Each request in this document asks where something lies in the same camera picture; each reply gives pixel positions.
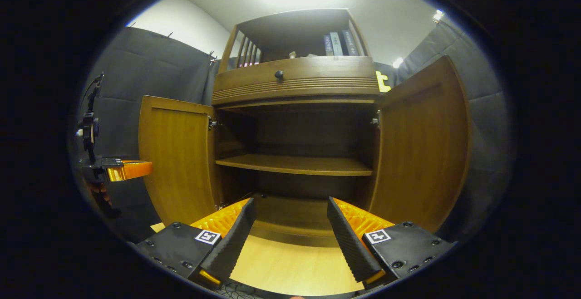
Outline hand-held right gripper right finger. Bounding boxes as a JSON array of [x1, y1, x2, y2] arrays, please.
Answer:
[[327, 196, 457, 285]]

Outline wooden inner cabinet shelf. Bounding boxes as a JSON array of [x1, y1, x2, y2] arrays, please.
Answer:
[[216, 154, 374, 176]]

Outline brown wooden shoe cabinet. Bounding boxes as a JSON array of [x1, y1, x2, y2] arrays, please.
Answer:
[[211, 9, 382, 247]]

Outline wooden cabinet door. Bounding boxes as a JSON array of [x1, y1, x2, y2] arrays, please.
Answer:
[[138, 95, 218, 226], [369, 55, 473, 234]]

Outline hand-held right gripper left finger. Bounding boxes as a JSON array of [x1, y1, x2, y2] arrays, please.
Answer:
[[136, 198, 257, 288]]

